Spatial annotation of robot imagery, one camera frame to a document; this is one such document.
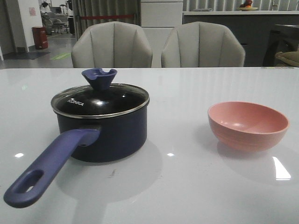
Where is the glass lid with blue knob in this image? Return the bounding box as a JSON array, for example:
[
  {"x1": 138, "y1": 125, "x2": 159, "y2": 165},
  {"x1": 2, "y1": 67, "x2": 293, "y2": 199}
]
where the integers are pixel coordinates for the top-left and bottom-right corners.
[{"x1": 51, "y1": 68, "x2": 150, "y2": 119}]

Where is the pink bowl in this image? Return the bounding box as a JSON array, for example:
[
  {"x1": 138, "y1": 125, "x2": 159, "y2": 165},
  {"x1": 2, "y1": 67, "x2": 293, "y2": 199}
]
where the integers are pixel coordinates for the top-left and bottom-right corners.
[{"x1": 208, "y1": 101, "x2": 290, "y2": 152}]

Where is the dark blue saucepan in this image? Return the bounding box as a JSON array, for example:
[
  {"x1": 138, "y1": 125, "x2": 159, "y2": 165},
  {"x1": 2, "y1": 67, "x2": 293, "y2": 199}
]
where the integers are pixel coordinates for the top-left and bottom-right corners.
[{"x1": 4, "y1": 105, "x2": 147, "y2": 208}]

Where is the left beige chair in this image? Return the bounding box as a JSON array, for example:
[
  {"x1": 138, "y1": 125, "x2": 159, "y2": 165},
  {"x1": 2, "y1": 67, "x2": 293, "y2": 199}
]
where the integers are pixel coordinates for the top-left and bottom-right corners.
[{"x1": 71, "y1": 21, "x2": 153, "y2": 68}]

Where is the beige chair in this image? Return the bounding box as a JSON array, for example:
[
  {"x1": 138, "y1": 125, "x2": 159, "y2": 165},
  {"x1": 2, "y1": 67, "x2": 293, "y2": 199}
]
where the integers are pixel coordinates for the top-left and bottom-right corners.
[
  {"x1": 161, "y1": 21, "x2": 245, "y2": 68},
  {"x1": 71, "y1": 21, "x2": 153, "y2": 68}
]

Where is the right beige chair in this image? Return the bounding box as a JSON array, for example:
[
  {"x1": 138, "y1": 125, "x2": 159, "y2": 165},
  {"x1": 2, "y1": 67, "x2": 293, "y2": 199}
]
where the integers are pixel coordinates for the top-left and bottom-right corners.
[{"x1": 161, "y1": 21, "x2": 245, "y2": 68}]

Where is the white cabinet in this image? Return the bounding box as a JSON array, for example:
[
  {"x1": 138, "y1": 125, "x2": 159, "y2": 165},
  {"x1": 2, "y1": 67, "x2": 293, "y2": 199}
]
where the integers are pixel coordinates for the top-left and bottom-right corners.
[{"x1": 140, "y1": 0, "x2": 184, "y2": 28}]

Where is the red barrier belt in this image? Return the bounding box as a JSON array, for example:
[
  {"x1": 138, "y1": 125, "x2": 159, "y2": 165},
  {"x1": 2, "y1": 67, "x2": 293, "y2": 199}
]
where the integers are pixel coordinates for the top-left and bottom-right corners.
[{"x1": 80, "y1": 14, "x2": 135, "y2": 20}]

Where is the red trash bin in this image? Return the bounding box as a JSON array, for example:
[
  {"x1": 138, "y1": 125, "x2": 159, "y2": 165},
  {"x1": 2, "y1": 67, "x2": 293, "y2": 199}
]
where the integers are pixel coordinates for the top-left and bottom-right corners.
[{"x1": 32, "y1": 27, "x2": 48, "y2": 49}]

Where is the grey counter cabinet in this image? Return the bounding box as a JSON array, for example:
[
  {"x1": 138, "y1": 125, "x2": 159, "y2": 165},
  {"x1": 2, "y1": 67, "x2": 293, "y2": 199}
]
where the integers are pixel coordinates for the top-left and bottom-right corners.
[{"x1": 183, "y1": 11, "x2": 299, "y2": 67}]

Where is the fruit plate on counter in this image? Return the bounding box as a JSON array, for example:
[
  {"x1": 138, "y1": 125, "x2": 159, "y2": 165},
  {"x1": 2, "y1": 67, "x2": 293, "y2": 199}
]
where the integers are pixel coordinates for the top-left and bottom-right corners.
[{"x1": 238, "y1": 0, "x2": 258, "y2": 11}]

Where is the olive cushion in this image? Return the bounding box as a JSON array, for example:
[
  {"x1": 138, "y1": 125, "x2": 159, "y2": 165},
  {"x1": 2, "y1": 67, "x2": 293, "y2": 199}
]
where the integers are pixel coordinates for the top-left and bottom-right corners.
[{"x1": 275, "y1": 51, "x2": 299, "y2": 67}]

